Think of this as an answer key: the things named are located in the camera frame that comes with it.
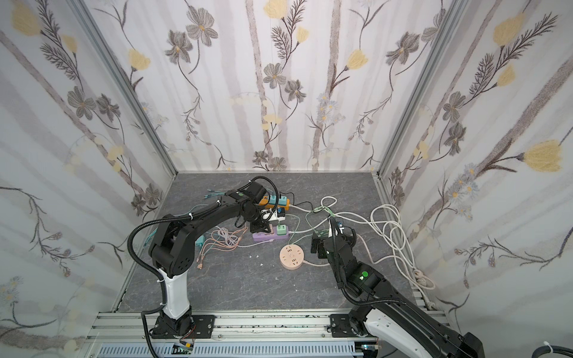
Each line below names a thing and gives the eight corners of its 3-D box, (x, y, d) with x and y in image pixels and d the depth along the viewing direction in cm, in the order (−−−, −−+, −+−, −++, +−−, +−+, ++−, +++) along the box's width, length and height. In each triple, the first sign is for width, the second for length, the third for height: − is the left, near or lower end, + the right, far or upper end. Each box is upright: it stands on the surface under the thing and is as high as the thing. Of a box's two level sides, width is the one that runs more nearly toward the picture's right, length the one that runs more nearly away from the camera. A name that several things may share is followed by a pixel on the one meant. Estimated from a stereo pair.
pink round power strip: (279, 270, 88) (278, 267, 86) (279, 246, 95) (279, 244, 93) (304, 270, 88) (304, 268, 86) (303, 246, 95) (303, 244, 93)
